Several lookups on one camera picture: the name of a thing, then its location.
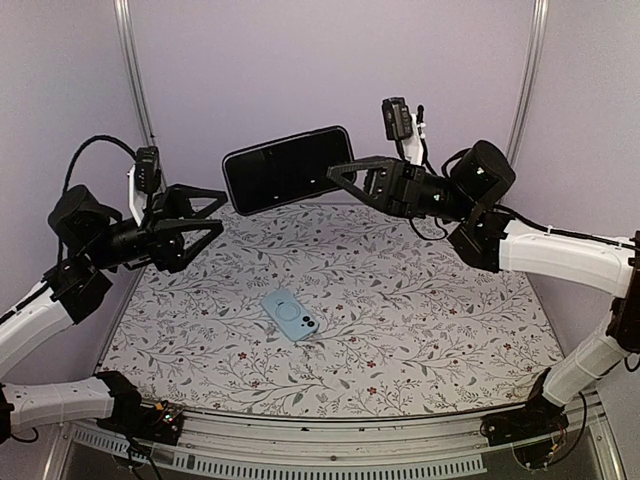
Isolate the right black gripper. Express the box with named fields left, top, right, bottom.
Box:
left=325, top=154, right=474, bottom=222

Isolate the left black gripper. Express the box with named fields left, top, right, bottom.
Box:
left=86, top=182, right=227, bottom=269

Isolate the black phone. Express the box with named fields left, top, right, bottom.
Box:
left=222, top=125, right=354, bottom=216

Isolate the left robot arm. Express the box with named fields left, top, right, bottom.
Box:
left=1, top=184, right=228, bottom=445

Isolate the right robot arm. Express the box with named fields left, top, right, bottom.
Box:
left=327, top=140, right=639, bottom=436

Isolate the light blue phone case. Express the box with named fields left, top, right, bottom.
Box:
left=260, top=290, right=319, bottom=342

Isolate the floral patterned table mat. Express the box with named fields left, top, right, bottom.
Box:
left=102, top=204, right=562, bottom=418

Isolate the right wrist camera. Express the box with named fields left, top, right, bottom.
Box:
left=381, top=97, right=413, bottom=141

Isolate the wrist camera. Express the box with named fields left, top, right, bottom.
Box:
left=381, top=97, right=413, bottom=141
left=134, top=146, right=161, bottom=195

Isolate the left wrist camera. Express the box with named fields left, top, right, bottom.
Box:
left=134, top=146, right=161, bottom=195

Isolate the right camera cable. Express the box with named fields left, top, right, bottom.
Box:
left=414, top=103, right=451, bottom=176

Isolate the camera cable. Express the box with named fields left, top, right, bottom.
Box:
left=414, top=103, right=451, bottom=176
left=62, top=135, right=139, bottom=194

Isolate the left camera cable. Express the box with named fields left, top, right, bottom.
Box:
left=62, top=135, right=139, bottom=194

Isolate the right aluminium frame post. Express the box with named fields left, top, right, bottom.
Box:
left=506, top=0, right=549, bottom=168

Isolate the aluminium frame post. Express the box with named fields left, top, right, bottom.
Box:
left=506, top=0, right=549, bottom=168
left=113, top=0, right=156, bottom=146

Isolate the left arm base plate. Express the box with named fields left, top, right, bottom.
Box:
left=96, top=401, right=184, bottom=446

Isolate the left aluminium frame post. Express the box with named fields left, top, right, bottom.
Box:
left=113, top=0, right=156, bottom=146

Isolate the front aluminium rail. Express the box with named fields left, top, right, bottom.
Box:
left=43, top=391, right=626, bottom=479

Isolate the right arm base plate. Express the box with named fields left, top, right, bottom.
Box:
left=479, top=404, right=569, bottom=446

